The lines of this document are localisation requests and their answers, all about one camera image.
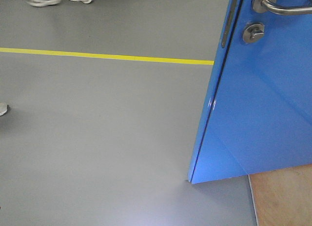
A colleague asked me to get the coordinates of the grey sneaker at left edge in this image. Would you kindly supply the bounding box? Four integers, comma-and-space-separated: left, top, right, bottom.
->
0, 102, 9, 116

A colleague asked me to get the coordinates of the wooden platform base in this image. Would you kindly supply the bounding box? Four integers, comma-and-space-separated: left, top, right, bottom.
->
249, 164, 312, 226

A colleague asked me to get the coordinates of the blue door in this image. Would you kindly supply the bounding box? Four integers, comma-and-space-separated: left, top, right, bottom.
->
188, 0, 312, 184

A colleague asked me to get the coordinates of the steel door lever handle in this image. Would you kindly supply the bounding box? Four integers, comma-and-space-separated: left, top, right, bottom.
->
252, 0, 312, 16

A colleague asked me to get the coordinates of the steel door thumb lock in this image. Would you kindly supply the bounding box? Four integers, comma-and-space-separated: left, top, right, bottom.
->
242, 23, 265, 43

